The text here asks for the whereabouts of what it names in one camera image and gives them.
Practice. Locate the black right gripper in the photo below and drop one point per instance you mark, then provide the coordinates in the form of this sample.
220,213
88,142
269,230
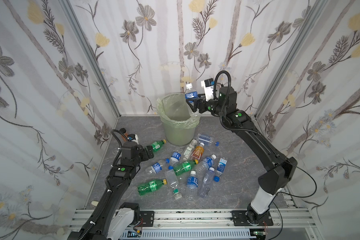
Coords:
198,103

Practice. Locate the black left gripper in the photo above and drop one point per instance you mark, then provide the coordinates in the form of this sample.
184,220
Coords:
148,151

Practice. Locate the green Sprite bottle yellow cap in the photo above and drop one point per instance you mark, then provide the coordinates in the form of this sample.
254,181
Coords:
157,145

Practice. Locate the small blue cap water bottle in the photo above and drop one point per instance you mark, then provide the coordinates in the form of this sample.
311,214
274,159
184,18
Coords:
157,167

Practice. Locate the crushed clear blue label bottle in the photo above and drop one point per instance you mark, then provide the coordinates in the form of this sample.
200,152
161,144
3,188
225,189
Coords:
207,140

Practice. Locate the clear bottle green band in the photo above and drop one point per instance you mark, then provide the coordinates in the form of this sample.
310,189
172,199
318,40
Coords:
172,182

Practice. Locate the Pocari Sweat bottle white cap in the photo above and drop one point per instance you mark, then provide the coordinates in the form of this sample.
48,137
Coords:
205,164

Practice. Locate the light blue label water bottle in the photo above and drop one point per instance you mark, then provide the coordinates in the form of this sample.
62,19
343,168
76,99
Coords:
220,169

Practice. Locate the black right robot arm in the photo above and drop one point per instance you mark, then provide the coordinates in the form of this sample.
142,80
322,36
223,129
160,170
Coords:
279,168

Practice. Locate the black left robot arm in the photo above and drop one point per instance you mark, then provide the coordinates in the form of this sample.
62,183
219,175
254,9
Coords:
106,222

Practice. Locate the mesh waste bin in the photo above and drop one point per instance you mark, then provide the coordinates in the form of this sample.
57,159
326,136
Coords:
178,137

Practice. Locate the Pepsi water bottle blue cap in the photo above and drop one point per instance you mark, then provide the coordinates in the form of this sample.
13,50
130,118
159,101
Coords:
174,159

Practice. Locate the clear bottle green white label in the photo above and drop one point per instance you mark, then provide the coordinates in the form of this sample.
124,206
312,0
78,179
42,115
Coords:
189,150

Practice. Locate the orange red drink bottle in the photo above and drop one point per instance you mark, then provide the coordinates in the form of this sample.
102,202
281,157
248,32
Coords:
198,152

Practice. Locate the blue label bottle white cap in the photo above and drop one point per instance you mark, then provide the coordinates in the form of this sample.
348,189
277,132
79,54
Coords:
192,186

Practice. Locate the tall clear bottle blue cap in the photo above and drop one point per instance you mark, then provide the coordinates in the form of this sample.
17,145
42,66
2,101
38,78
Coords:
207,182

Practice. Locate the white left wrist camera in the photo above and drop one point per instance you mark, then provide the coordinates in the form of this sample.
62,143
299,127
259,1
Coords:
133,138

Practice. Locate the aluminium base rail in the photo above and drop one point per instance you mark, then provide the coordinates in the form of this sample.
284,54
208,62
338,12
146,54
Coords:
279,224

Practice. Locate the aluminium corner post right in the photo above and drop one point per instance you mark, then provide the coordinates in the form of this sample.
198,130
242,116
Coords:
312,16

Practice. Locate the aluminium corner post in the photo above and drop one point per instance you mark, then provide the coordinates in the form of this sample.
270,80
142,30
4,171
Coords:
89,53
312,16

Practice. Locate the aluminium corner post left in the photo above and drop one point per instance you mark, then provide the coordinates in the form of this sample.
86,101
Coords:
89,53

